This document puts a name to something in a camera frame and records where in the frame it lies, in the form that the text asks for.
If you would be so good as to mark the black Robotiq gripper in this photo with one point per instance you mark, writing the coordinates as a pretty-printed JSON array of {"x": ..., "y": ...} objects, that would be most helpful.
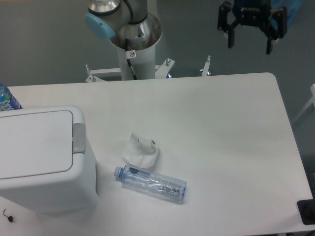
[{"x": 253, "y": 13}]

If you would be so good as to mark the white trash can lid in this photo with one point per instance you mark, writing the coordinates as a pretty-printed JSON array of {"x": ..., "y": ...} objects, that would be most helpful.
[{"x": 33, "y": 144}]

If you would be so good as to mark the white plastic trash can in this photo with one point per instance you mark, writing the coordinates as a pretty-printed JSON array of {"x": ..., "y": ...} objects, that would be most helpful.
[{"x": 73, "y": 189}]

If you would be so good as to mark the blue plastic bag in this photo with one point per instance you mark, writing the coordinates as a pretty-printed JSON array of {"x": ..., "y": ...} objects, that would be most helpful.
[{"x": 291, "y": 5}]

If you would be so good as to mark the crumpled white paper wrapper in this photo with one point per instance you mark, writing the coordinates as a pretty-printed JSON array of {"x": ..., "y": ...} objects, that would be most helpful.
[{"x": 140, "y": 152}]

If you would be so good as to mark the clear crushed plastic bottle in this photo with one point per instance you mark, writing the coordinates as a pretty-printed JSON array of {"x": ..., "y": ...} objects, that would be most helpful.
[{"x": 155, "y": 184}]

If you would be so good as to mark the black device at table edge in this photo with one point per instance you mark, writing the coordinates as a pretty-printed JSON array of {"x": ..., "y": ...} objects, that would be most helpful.
[{"x": 307, "y": 211}]

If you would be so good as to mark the grey lid push button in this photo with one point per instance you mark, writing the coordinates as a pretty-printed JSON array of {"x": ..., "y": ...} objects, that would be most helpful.
[{"x": 79, "y": 138}]

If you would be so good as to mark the blue labelled bottle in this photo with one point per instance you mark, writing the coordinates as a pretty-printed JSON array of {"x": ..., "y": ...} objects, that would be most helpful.
[{"x": 7, "y": 100}]

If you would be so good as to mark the white frame at right edge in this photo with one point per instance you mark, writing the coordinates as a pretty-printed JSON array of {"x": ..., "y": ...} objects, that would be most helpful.
[{"x": 307, "y": 109}]

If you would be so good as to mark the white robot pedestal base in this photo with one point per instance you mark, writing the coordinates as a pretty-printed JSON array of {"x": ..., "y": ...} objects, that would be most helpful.
[{"x": 137, "y": 61}]

